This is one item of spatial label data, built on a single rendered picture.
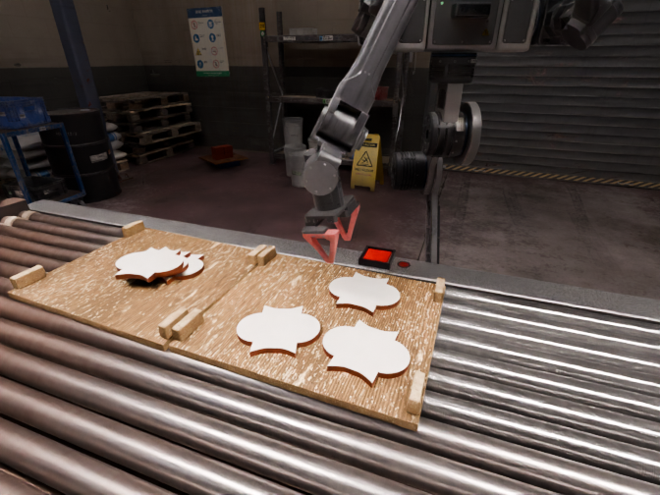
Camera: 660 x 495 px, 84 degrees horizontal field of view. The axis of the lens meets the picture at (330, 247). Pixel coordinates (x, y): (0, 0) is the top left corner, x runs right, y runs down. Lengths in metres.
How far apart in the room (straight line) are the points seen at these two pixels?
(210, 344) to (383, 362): 0.28
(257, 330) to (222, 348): 0.06
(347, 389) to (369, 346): 0.09
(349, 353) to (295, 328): 0.11
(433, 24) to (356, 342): 0.92
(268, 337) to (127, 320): 0.27
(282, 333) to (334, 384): 0.13
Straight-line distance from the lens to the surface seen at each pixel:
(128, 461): 0.59
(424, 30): 1.22
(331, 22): 5.58
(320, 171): 0.59
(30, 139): 5.12
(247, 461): 0.54
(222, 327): 0.69
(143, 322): 0.75
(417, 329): 0.67
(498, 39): 1.29
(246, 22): 6.15
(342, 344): 0.61
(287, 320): 0.66
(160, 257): 0.88
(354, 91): 0.65
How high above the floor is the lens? 1.36
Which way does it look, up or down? 27 degrees down
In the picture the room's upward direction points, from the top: straight up
